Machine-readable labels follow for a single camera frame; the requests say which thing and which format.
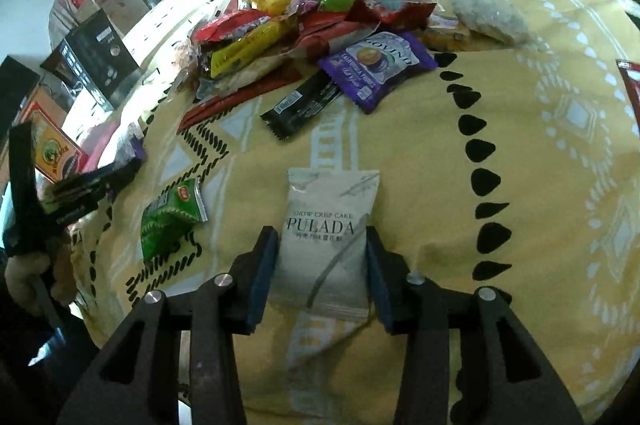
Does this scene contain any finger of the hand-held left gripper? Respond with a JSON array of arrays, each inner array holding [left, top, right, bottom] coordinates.
[[42, 192, 118, 228], [50, 157, 147, 200]]

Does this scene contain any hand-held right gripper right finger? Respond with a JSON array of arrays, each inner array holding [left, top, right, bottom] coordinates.
[[365, 226, 586, 425]]

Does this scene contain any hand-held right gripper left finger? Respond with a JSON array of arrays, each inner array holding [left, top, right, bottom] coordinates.
[[57, 225, 281, 425]]

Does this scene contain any small purple snack packet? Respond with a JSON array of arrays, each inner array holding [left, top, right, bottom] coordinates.
[[112, 124, 149, 170]]

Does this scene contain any white snack packet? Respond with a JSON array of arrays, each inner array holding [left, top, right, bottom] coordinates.
[[274, 167, 381, 323]]

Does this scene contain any person's left hand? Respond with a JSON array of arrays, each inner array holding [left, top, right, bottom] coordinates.
[[4, 247, 77, 306]]

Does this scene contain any red orange box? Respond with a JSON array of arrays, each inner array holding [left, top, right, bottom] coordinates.
[[19, 99, 88, 186]]

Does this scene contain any green snack packet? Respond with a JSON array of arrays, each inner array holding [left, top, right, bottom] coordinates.
[[140, 177, 209, 263]]

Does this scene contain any yellow patterned bedspread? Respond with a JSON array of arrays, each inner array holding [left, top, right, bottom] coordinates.
[[70, 0, 640, 425]]

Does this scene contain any large cardboard box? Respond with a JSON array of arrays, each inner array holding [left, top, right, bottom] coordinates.
[[70, 0, 153, 33]]

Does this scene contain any black snack bar packet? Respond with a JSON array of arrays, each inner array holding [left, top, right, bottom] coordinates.
[[260, 70, 347, 140]]

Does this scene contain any pile of mixed snack packets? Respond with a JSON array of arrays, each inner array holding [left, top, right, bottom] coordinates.
[[175, 0, 473, 130]]

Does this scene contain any large purple snack packet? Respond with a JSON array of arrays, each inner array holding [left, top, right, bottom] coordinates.
[[318, 32, 439, 114]]

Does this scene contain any translucent grey snack packet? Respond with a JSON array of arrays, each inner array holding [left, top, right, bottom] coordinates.
[[445, 0, 532, 46]]

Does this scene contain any dark red snack packet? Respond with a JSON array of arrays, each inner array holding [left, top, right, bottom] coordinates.
[[616, 58, 640, 118]]

